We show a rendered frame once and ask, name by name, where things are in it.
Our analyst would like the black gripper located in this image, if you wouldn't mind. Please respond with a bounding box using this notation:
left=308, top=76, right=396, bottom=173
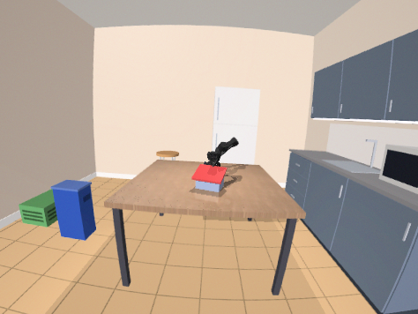
left=210, top=151, right=221, bottom=167

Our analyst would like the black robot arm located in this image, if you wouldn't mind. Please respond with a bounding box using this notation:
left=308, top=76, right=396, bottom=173
left=205, top=137, right=239, bottom=166

